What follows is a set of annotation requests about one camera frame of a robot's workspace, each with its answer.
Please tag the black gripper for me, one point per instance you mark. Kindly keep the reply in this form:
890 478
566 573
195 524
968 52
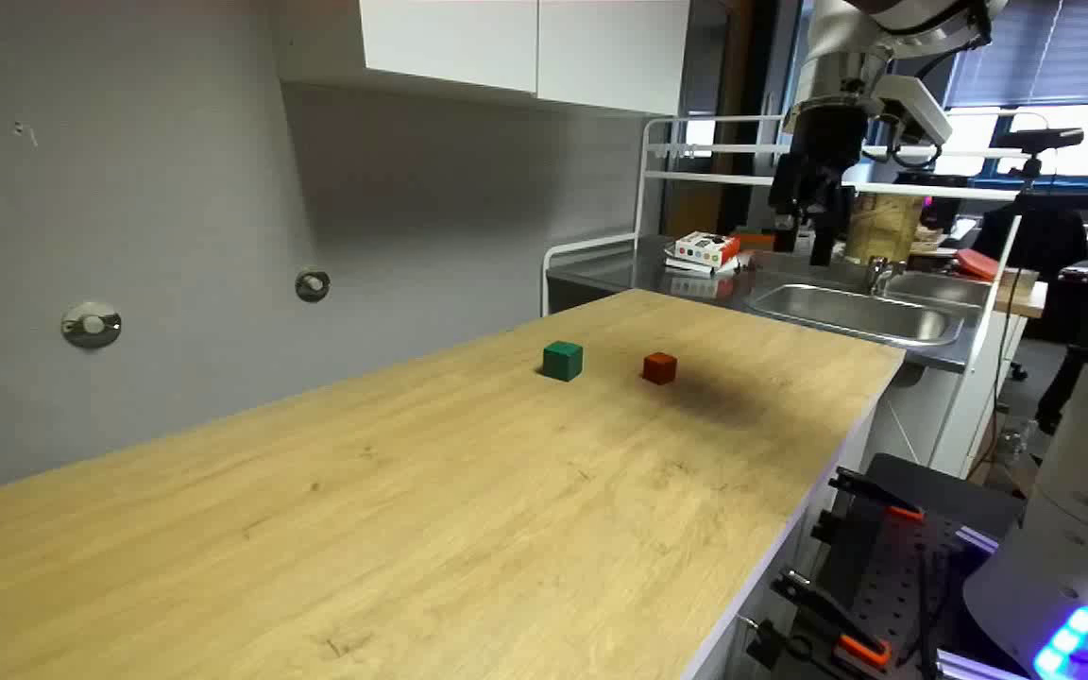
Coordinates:
812 174

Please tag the orange-red cube block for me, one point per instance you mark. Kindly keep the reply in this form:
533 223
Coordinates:
660 368

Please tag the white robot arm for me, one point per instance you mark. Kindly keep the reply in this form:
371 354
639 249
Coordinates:
847 81

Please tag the green cube block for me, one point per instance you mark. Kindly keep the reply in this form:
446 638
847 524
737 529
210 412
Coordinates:
561 359

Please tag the red white box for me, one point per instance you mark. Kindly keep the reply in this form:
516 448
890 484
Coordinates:
708 254

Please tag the stainless steel sink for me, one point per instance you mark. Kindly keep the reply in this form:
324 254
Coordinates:
863 317

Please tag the black orange clamp upper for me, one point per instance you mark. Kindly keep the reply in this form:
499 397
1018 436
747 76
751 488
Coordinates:
876 492

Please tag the black orange clamp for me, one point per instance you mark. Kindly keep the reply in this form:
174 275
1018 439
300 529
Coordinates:
853 652
876 492

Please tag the black orange clamp lower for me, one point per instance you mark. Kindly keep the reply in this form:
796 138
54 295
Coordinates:
853 652

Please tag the black camera on stand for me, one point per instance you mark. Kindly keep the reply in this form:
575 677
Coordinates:
1032 144

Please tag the white wall cabinet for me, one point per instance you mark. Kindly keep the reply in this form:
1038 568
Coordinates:
605 55

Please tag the small round wall fitting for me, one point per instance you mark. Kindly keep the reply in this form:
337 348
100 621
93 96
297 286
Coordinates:
312 286

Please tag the round wall socket plate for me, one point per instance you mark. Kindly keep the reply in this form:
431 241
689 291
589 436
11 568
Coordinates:
93 325

